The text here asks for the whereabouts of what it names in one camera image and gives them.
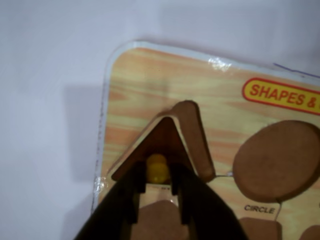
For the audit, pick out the wooden shape puzzle board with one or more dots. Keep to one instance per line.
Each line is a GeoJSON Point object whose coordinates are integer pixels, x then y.
{"type": "Point", "coordinates": [225, 112]}

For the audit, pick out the brown triangle piece yellow pin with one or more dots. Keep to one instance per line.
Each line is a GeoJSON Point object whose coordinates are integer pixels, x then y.
{"type": "Point", "coordinates": [162, 135]}

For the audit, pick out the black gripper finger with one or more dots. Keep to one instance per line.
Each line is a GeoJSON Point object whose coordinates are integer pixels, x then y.
{"type": "Point", "coordinates": [202, 207]}
{"type": "Point", "coordinates": [117, 200]}

